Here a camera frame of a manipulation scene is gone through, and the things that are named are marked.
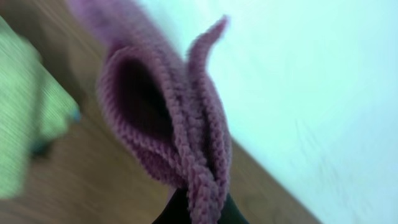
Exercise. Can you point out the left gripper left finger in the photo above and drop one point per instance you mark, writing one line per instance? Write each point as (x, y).
(176, 209)

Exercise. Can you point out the green folded cloth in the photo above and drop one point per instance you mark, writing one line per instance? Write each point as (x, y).
(34, 107)

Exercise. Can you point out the purple cloth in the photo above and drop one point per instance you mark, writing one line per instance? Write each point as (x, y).
(164, 109)

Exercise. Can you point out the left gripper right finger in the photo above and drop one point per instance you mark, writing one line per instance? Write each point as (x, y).
(230, 213)

